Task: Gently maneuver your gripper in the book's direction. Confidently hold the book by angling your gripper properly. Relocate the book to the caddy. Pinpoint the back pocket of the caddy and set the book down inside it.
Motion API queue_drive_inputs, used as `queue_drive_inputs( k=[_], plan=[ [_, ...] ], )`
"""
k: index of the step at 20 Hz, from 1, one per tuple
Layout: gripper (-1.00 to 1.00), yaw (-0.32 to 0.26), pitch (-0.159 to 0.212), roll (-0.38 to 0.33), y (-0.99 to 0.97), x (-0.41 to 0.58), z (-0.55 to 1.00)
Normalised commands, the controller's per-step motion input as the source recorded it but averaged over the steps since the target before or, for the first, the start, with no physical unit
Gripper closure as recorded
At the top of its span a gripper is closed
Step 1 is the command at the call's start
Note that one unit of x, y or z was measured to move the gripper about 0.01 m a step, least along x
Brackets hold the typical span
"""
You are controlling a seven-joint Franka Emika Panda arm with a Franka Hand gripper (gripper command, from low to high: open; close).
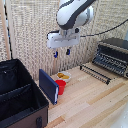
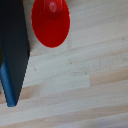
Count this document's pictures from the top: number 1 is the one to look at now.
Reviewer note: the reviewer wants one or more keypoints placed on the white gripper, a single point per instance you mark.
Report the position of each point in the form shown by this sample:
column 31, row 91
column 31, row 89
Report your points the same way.
column 63, row 39

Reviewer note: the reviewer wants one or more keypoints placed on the dark blue book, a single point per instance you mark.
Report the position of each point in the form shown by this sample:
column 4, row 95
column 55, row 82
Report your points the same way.
column 48, row 86

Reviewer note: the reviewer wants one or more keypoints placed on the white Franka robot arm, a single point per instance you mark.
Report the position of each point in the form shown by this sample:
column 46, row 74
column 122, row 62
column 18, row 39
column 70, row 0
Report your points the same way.
column 74, row 12

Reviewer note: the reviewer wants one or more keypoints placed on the white bowl with yellow food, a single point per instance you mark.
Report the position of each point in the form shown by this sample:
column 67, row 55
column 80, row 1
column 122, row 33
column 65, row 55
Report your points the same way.
column 64, row 76

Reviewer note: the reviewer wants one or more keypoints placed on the red plastic cup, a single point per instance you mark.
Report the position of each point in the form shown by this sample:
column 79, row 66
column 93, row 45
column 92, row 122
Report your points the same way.
column 61, row 86

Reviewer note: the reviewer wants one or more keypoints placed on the black fabric storage box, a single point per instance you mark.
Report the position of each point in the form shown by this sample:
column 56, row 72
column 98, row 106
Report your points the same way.
column 18, row 96

